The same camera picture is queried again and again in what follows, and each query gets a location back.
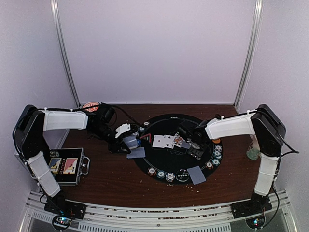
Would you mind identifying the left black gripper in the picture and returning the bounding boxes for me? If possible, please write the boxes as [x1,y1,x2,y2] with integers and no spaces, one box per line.
[91,123,131,154]

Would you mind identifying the blue card deck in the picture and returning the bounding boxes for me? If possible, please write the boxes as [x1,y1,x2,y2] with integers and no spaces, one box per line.
[123,135,138,150]

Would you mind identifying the queen of spades card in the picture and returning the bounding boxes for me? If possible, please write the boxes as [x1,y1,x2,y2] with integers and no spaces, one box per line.
[171,133,184,147]

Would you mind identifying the two of clubs card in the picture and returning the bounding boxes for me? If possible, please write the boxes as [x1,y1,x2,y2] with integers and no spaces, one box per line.
[164,135,174,149]

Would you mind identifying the blue white chips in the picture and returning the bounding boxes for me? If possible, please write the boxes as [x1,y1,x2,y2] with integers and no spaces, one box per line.
[214,145,223,159]
[165,173,175,182]

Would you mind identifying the red black all-in triangle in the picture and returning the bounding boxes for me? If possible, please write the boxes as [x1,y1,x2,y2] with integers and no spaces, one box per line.
[140,133,151,143]

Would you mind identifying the ace of diamonds card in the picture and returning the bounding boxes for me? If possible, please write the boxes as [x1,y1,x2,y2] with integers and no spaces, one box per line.
[152,135,165,148]

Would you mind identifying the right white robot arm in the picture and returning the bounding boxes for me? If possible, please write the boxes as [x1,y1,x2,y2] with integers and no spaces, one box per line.
[177,104,286,214]

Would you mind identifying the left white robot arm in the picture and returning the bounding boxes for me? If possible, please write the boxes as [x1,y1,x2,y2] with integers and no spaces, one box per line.
[12,104,131,215]

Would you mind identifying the round black poker mat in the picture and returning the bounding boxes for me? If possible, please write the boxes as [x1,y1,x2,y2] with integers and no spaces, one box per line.
[134,114,223,184]

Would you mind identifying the red white patterned bowl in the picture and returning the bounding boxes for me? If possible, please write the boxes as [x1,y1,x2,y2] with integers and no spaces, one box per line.
[82,101,99,112]

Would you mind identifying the red card box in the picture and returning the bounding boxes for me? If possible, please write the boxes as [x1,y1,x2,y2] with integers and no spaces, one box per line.
[63,158,78,174]

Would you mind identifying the aluminium poker case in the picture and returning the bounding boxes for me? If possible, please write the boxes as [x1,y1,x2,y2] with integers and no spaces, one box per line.
[43,148,90,186]

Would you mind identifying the white green paper cup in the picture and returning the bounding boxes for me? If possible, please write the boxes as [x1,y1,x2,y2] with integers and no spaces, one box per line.
[246,135,260,160]

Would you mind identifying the chips in case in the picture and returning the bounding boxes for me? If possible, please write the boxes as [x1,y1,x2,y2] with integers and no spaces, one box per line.
[49,150,60,158]

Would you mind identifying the yellow blue card box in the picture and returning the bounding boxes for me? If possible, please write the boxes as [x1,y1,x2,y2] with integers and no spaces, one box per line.
[49,158,62,174]

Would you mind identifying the aluminium front rail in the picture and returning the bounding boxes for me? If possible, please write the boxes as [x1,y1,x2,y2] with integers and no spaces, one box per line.
[17,197,301,232]

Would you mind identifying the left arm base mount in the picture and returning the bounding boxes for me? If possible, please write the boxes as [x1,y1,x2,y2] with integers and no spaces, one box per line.
[44,201,86,219]

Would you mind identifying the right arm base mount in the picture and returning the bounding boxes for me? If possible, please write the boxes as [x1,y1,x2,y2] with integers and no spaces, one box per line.
[230,200,272,219]

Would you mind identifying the right aluminium frame post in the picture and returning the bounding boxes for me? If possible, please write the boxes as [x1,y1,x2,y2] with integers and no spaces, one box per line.
[233,0,264,111]

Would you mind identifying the aluminium frame post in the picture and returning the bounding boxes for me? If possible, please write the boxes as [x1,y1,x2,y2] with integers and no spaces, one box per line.
[50,0,81,107]
[233,0,264,111]

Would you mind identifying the left aluminium frame post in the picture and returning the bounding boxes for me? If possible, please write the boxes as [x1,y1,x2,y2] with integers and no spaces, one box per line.
[50,0,81,107]

